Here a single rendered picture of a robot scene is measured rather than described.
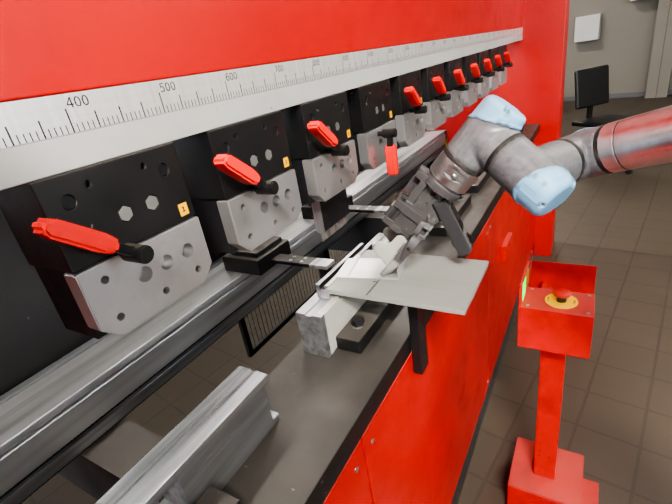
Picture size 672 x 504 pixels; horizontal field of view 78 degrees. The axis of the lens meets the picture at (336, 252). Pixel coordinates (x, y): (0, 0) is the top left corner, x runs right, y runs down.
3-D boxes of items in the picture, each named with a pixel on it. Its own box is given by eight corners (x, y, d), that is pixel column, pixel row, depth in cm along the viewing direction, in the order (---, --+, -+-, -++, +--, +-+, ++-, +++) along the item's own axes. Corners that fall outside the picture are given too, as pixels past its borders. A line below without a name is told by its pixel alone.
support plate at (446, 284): (464, 315, 68) (464, 310, 67) (327, 293, 81) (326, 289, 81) (488, 265, 81) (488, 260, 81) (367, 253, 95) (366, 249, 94)
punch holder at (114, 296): (107, 346, 41) (31, 183, 34) (61, 330, 45) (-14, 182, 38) (216, 274, 52) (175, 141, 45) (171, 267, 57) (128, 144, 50)
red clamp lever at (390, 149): (398, 176, 89) (393, 129, 85) (380, 176, 91) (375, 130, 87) (401, 173, 90) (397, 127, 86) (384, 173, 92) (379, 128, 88)
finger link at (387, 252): (361, 261, 82) (389, 223, 79) (386, 278, 82) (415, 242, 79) (359, 265, 79) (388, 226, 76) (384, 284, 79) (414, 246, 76)
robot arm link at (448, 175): (480, 169, 73) (478, 183, 66) (463, 189, 76) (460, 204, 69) (446, 144, 73) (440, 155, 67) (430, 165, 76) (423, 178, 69)
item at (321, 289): (330, 299, 83) (328, 286, 81) (317, 297, 84) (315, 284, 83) (373, 255, 98) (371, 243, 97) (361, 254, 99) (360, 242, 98)
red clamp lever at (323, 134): (321, 117, 62) (351, 147, 70) (299, 119, 64) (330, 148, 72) (319, 128, 62) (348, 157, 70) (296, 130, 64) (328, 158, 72)
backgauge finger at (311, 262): (317, 284, 86) (313, 263, 84) (225, 271, 99) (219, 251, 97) (345, 258, 95) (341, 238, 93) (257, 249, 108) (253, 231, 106)
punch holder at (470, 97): (468, 107, 147) (467, 56, 140) (444, 109, 151) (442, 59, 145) (478, 100, 158) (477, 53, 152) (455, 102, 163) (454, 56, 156)
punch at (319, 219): (326, 242, 81) (318, 195, 77) (318, 241, 82) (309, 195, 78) (351, 223, 88) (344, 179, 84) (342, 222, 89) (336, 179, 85)
